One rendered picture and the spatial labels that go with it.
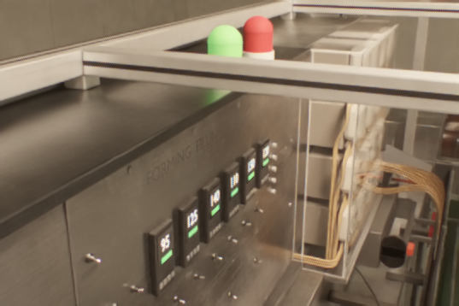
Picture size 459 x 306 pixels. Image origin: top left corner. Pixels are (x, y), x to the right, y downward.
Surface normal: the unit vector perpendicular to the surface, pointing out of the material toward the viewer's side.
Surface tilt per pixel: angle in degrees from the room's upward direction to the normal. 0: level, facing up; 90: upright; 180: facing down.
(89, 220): 90
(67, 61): 90
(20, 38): 90
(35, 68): 90
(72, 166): 0
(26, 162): 0
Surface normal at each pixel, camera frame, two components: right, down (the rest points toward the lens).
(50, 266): 0.91, 0.14
